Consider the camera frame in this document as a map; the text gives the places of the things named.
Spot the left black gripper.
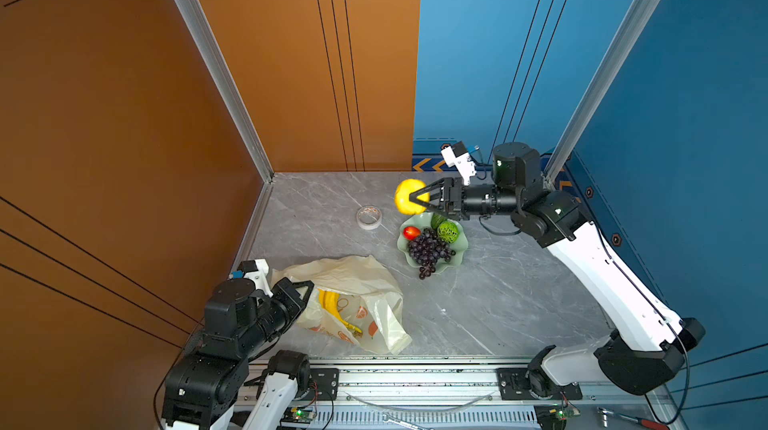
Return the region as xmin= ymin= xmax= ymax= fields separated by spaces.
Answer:
xmin=240 ymin=276 xmax=314 ymax=357

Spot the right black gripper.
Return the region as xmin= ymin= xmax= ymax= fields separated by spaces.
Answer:
xmin=412 ymin=179 xmax=522 ymax=221

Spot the green orange mango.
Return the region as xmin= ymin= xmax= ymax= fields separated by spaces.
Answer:
xmin=430 ymin=213 xmax=447 ymax=230

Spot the yellow lemon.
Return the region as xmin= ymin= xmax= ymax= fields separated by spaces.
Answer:
xmin=394 ymin=179 xmax=429 ymax=215

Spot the green kiwi half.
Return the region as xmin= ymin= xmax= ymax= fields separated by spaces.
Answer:
xmin=436 ymin=220 xmax=461 ymax=245

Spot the yellow banana bunch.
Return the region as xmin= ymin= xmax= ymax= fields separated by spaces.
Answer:
xmin=318 ymin=290 xmax=362 ymax=336

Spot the red apple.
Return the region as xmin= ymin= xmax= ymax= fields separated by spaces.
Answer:
xmin=402 ymin=226 xmax=421 ymax=241

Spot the dark purple grape bunch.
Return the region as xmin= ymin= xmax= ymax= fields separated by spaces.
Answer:
xmin=407 ymin=228 xmax=456 ymax=280

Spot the cream plastic bag orange print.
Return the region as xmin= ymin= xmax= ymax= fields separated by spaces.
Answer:
xmin=271 ymin=256 xmax=412 ymax=355

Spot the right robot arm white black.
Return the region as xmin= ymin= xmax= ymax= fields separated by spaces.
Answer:
xmin=395 ymin=142 xmax=705 ymax=399

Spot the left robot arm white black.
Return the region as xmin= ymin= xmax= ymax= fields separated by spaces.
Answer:
xmin=160 ymin=278 xmax=314 ymax=429

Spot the green leaf-shaped plate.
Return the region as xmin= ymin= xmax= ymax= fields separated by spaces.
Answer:
xmin=397 ymin=212 xmax=469 ymax=280

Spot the clear tape roll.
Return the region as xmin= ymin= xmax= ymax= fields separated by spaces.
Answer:
xmin=355 ymin=206 xmax=383 ymax=231

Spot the left green circuit board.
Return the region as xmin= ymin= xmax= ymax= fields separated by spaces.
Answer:
xmin=279 ymin=407 xmax=317 ymax=427

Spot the green circuit board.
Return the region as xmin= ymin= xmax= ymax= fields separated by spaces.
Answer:
xmin=279 ymin=407 xmax=317 ymax=427
xmin=534 ymin=406 xmax=581 ymax=430

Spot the right green circuit board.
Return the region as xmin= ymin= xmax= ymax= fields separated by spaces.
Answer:
xmin=534 ymin=406 xmax=581 ymax=430

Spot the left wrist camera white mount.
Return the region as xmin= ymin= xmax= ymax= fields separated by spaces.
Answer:
xmin=230 ymin=259 xmax=273 ymax=297

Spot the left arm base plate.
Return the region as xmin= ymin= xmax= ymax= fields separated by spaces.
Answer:
xmin=299 ymin=367 xmax=340 ymax=402

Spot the aluminium front rail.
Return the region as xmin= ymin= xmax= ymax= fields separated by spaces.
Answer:
xmin=158 ymin=357 xmax=685 ymax=430

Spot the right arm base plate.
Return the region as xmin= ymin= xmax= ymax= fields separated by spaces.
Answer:
xmin=496 ymin=368 xmax=583 ymax=401

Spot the red handled tool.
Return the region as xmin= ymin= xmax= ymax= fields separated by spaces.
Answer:
xmin=597 ymin=407 xmax=669 ymax=430

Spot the left aluminium corner post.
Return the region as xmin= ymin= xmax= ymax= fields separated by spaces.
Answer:
xmin=174 ymin=0 xmax=274 ymax=184

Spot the aluminium corner post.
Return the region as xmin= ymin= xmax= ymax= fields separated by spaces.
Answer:
xmin=174 ymin=0 xmax=274 ymax=184
xmin=544 ymin=0 xmax=661 ymax=189

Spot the right aluminium corner post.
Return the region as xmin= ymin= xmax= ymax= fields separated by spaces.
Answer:
xmin=544 ymin=0 xmax=661 ymax=189

